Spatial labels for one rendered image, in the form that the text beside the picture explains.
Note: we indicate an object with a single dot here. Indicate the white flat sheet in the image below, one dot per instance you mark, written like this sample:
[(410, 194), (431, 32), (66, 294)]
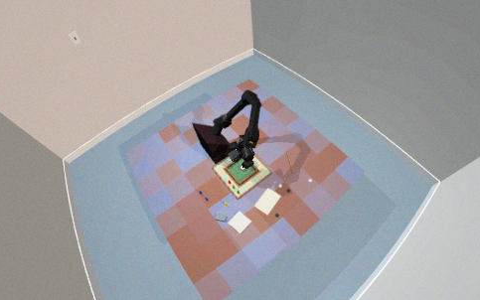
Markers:
[(267, 201)]

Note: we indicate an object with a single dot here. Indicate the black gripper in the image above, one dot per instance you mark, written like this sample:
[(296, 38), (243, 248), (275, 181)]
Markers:
[(232, 146)]

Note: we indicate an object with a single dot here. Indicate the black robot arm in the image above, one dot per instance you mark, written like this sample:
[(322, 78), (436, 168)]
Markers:
[(251, 132)]

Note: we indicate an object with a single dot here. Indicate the white flat slab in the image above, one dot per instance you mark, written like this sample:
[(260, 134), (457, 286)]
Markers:
[(239, 222)]

